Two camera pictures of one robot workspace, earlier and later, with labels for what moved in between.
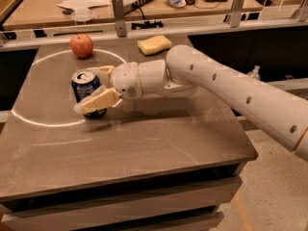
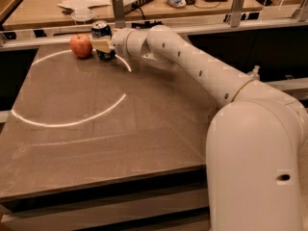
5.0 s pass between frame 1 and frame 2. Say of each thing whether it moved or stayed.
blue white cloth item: stayed
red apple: stayed
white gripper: moved
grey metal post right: stayed
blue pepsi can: moved
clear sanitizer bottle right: stayed
